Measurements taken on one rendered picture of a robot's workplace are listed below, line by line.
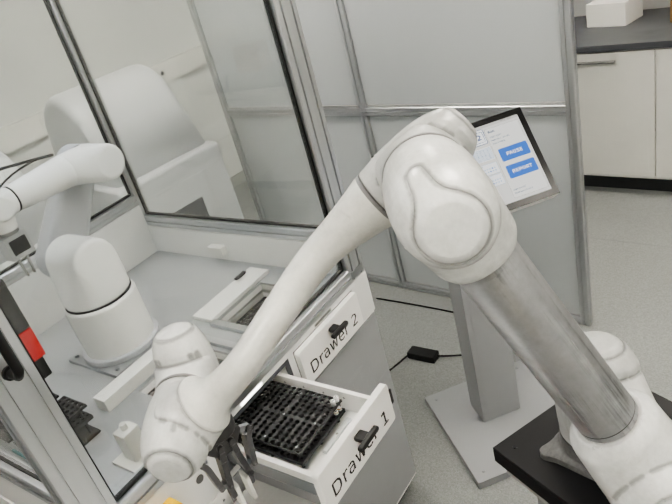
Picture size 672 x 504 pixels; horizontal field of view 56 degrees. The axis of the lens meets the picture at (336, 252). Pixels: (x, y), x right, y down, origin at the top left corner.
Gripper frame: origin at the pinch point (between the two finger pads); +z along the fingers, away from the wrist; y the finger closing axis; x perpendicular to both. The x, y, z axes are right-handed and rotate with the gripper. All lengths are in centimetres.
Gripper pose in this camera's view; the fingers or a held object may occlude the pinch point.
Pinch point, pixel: (243, 489)
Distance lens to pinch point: 140.9
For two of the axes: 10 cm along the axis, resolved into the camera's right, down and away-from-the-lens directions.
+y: 7.3, -4.7, 5.0
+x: -6.5, -2.2, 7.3
